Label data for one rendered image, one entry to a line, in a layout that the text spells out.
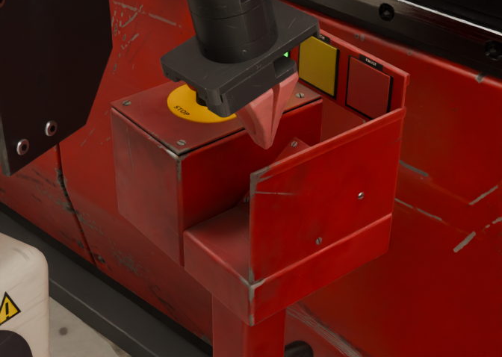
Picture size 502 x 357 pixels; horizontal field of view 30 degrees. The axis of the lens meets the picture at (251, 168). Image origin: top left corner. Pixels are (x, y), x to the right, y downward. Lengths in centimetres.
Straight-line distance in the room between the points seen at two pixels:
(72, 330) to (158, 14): 73
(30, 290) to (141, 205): 23
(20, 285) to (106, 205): 87
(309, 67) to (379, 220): 15
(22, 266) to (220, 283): 21
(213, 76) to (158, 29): 57
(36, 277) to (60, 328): 113
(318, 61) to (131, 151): 18
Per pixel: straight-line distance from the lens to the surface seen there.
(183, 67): 66
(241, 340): 90
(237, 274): 74
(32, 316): 64
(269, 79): 66
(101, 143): 142
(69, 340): 173
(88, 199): 152
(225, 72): 64
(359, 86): 79
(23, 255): 62
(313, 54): 82
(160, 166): 78
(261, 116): 68
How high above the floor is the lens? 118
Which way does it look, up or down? 34 degrees down
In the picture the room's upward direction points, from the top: 1 degrees clockwise
